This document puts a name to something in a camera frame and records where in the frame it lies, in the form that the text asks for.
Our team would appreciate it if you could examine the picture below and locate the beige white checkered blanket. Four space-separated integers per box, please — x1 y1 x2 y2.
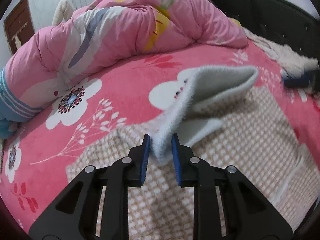
66 65 315 240

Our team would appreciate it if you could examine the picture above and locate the cream knit cloth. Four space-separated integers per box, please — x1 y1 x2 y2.
51 0 75 27

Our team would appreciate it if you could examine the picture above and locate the pink floral bed sheet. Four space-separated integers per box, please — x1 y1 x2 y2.
0 42 320 230

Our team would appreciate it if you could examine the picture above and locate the black padded headboard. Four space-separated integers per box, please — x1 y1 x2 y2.
210 0 320 63

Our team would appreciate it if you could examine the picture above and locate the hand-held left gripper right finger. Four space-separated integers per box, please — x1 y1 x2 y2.
171 133 294 240

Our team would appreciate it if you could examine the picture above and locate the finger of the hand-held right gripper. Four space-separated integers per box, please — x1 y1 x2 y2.
281 70 320 92

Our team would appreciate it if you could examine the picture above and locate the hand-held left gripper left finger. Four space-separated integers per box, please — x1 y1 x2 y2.
28 133 151 240

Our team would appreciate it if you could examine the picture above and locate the pink printed quilt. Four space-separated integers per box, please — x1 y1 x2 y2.
0 0 249 140

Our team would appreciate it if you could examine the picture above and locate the brown wooden door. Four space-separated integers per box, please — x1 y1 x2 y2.
3 0 35 55

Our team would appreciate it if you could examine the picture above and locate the cream fuzzy cloth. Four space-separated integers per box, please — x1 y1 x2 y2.
244 27 320 79

